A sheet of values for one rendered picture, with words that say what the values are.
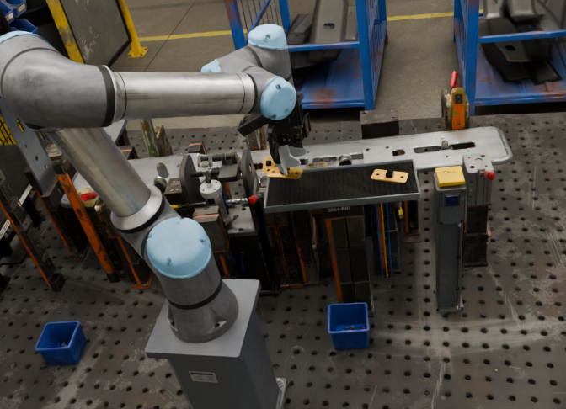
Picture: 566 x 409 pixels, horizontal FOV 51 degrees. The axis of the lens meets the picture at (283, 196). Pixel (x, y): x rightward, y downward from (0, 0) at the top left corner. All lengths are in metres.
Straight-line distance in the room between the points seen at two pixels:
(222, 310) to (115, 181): 0.34
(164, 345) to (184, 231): 0.26
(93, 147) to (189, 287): 0.32
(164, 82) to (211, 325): 0.51
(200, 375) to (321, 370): 0.43
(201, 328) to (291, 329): 0.56
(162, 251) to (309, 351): 0.69
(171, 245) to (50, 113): 0.35
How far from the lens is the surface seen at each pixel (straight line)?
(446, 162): 1.76
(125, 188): 1.17
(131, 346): 1.87
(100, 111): 0.94
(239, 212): 1.74
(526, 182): 2.20
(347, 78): 4.01
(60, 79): 0.94
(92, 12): 4.94
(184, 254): 1.13
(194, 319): 1.23
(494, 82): 3.84
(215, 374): 1.31
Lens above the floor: 2.06
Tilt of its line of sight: 38 degrees down
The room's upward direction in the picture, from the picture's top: 12 degrees counter-clockwise
